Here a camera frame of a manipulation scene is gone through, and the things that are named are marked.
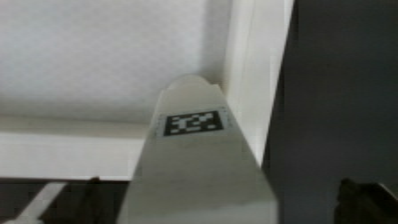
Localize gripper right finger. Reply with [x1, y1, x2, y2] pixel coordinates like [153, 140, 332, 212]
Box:
[334, 178, 398, 224]

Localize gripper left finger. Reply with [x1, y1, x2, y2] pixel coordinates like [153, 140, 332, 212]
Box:
[10, 176, 130, 224]

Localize white desk leg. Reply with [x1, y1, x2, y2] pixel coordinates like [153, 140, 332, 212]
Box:
[117, 75, 279, 224]

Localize white desk top tray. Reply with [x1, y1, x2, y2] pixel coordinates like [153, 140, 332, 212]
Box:
[0, 0, 295, 180]

